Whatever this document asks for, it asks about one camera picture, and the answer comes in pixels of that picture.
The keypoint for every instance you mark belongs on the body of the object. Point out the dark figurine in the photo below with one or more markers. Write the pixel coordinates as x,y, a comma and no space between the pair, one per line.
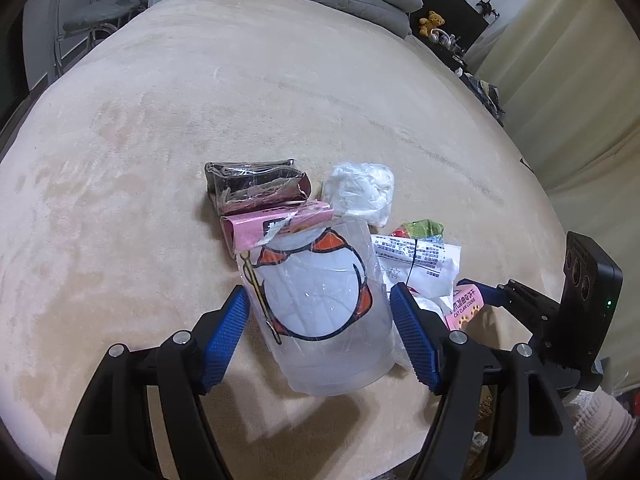
488,8

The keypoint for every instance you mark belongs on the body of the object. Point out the person's right forearm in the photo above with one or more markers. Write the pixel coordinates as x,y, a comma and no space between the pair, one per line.
605,430

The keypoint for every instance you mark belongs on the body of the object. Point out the clear cartoon print plastic bag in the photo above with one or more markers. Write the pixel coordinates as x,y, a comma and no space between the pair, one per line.
320,350

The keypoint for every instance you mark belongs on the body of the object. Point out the pink cookie packet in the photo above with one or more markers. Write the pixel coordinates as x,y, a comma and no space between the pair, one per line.
462,312

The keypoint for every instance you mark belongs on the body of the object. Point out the dark red plastic-wrapped box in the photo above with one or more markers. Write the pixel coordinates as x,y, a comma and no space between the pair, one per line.
250,195

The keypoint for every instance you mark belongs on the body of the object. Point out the white headphones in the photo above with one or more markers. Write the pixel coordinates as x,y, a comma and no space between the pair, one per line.
442,36

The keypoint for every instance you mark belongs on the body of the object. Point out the white plastic bag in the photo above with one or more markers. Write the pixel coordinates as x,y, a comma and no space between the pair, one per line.
357,190

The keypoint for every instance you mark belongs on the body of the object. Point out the brown patterned rug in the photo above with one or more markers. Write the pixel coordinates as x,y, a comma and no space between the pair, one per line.
485,425

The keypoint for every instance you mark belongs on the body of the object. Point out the green snack wrapper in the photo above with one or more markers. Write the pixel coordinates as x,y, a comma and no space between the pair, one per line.
422,229

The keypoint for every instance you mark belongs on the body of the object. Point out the cream curtain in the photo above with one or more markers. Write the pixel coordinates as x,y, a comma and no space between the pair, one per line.
575,85

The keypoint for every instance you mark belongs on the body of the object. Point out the white printed packet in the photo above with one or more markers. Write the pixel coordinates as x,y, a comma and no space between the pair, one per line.
430,260

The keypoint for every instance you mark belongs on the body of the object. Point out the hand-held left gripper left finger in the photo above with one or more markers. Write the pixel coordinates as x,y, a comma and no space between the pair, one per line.
227,335

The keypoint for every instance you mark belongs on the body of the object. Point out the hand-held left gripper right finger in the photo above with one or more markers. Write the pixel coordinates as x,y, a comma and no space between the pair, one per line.
415,340

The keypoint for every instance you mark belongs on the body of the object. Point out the brown teddy bear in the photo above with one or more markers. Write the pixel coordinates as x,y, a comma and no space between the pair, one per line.
432,22

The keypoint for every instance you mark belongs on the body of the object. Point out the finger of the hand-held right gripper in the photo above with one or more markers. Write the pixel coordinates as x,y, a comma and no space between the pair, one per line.
535,305
480,290

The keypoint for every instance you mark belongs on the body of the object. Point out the pink cardboard box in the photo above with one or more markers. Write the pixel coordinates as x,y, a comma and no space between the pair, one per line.
250,232

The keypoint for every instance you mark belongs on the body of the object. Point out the dark patterned cloth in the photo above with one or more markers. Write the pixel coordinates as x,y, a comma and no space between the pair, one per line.
485,95

